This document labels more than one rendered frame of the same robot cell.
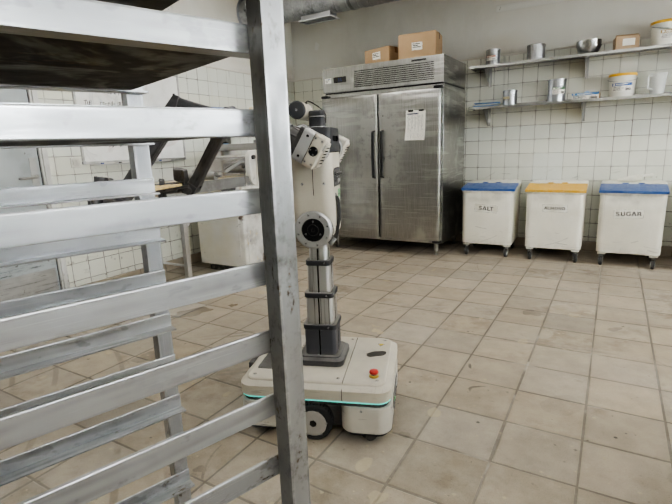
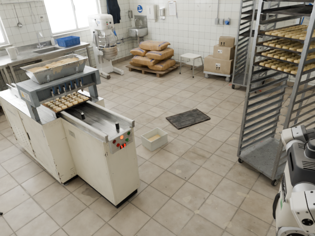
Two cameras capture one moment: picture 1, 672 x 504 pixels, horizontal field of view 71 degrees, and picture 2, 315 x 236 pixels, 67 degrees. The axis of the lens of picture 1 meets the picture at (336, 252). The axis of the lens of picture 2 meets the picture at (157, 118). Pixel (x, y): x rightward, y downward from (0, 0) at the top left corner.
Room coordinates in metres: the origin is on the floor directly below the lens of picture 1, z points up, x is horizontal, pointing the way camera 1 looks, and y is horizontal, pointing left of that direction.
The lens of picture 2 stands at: (2.86, -0.42, 1.93)
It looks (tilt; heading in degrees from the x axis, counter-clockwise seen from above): 30 degrees down; 191
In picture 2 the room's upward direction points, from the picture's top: 3 degrees counter-clockwise
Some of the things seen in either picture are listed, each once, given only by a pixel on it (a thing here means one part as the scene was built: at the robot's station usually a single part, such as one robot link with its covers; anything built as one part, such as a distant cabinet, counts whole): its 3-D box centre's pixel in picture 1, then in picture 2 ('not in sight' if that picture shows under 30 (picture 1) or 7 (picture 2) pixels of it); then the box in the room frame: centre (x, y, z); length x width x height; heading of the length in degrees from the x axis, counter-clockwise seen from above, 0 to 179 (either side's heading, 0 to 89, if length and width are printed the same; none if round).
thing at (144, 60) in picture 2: not in sight; (146, 59); (-2.78, -1.70, 0.32); 0.72 x 0.42 x 0.17; 64
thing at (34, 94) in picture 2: not in sight; (63, 91); (0.79, -1.80, 1.01); 0.72 x 0.33 x 0.34; 147
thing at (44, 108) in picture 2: not in sight; (28, 99); (0.71, -2.31, 0.88); 1.28 x 0.01 x 0.07; 57
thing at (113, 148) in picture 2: not in sight; (121, 140); (1.26, -1.07, 0.77); 0.24 x 0.04 x 0.14; 147
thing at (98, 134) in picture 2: not in sight; (48, 105); (0.86, -1.97, 0.87); 2.01 x 0.03 x 0.07; 57
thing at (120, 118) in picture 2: not in sight; (73, 96); (0.61, -1.81, 0.87); 2.01 x 0.03 x 0.07; 57
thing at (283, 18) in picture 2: not in sight; (283, 18); (0.38, 0.32, 1.59); 0.64 x 0.03 x 0.03; 131
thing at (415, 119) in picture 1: (414, 125); not in sight; (4.96, -0.86, 1.39); 0.22 x 0.03 x 0.31; 59
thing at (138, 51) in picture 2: not in sight; (145, 49); (-3.12, -1.81, 0.47); 0.72 x 0.42 x 0.17; 150
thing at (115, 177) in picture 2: not in sight; (101, 153); (1.07, -1.37, 0.45); 0.70 x 0.34 x 0.90; 57
